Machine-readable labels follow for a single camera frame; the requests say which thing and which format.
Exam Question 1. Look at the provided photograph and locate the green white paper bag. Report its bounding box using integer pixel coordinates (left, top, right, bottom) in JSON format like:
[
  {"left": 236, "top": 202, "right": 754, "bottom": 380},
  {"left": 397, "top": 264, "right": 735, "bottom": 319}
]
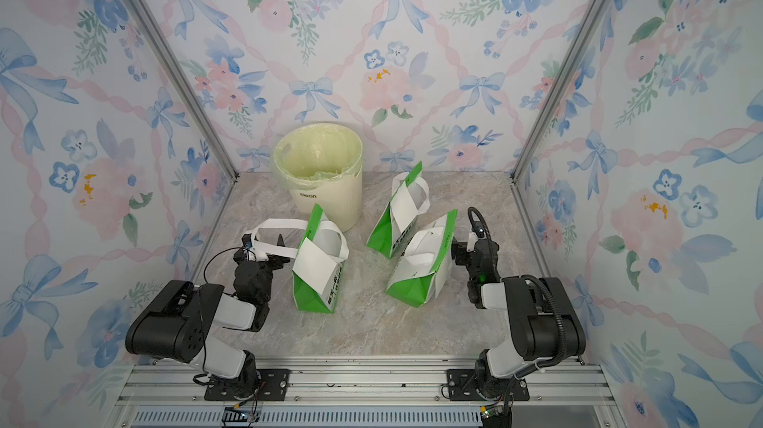
[
  {"left": 367, "top": 162, "right": 430, "bottom": 259},
  {"left": 385, "top": 209, "right": 458, "bottom": 308},
  {"left": 250, "top": 203, "right": 350, "bottom": 314}
]

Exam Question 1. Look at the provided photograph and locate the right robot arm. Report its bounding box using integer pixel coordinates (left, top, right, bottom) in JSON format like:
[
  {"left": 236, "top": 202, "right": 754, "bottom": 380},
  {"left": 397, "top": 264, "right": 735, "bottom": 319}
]
[{"left": 447, "top": 238, "right": 586, "bottom": 402}]

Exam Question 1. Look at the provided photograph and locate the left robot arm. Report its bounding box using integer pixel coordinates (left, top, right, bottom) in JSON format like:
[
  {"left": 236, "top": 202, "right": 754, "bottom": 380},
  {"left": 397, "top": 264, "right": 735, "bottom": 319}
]
[{"left": 125, "top": 246, "right": 291, "bottom": 402}]

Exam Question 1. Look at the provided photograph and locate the cream plastic trash bin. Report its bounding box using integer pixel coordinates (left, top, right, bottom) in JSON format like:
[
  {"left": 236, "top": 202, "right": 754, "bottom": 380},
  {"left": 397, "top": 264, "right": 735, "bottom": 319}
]
[{"left": 271, "top": 122, "right": 365, "bottom": 233}]

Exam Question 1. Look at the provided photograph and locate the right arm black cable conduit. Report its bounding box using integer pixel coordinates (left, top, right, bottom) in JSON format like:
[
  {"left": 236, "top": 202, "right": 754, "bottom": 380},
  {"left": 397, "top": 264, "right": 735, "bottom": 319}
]
[{"left": 466, "top": 206, "right": 567, "bottom": 370}]

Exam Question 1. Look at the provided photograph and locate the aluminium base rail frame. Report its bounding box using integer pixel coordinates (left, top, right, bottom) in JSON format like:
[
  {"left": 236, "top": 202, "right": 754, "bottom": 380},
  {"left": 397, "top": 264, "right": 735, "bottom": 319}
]
[{"left": 107, "top": 356, "right": 625, "bottom": 427}]

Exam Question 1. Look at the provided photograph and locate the right aluminium corner post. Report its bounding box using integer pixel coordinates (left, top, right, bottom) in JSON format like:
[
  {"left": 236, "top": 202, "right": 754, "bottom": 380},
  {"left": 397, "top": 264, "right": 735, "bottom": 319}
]
[{"left": 512, "top": 0, "right": 611, "bottom": 187}]

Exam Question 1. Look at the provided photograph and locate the aluminium corner post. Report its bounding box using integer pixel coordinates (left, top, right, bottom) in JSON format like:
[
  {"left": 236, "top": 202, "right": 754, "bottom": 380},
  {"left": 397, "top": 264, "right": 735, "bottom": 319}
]
[
  {"left": 124, "top": 0, "right": 240, "bottom": 183},
  {"left": 512, "top": 0, "right": 611, "bottom": 187}
]

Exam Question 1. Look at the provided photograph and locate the left aluminium corner post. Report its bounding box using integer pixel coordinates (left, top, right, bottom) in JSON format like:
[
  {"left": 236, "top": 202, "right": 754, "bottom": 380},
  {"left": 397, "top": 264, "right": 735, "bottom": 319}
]
[{"left": 124, "top": 0, "right": 240, "bottom": 183}]

